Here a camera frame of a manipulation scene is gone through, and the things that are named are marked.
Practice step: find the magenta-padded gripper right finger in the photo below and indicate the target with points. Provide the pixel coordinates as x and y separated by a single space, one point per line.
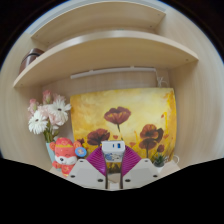
138 173

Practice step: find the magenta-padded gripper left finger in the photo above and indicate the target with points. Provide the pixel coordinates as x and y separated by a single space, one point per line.
88 173

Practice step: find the white charger block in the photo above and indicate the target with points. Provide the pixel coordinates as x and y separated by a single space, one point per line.
113 151

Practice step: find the small potted succulent white pot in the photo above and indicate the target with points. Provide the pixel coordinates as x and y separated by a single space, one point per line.
159 162

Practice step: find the red plush mouse toy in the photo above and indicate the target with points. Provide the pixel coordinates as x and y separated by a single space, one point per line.
65 156

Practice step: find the light blue vase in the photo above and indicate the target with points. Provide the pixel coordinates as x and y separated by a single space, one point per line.
50 151

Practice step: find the yellow poppy flower painting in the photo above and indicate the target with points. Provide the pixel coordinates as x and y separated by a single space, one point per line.
140 110

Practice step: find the pink and white flower bouquet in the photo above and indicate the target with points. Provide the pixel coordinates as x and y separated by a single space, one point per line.
50 113

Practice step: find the white light bar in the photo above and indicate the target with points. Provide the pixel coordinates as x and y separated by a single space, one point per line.
113 71

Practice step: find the wooden shelf unit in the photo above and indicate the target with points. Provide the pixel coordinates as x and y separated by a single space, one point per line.
110 50

